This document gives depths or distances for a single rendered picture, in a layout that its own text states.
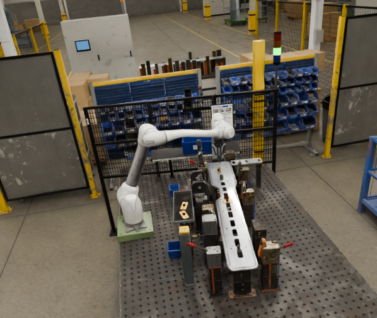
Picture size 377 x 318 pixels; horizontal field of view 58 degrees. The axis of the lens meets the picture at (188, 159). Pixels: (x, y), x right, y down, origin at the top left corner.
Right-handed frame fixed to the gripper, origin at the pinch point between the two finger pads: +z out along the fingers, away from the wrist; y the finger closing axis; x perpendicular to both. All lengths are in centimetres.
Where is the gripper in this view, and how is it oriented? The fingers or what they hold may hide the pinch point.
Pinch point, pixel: (219, 158)
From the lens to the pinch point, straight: 301.4
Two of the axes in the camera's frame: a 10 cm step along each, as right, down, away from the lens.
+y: 10.0, -0.9, -0.1
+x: -0.4, -4.5, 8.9
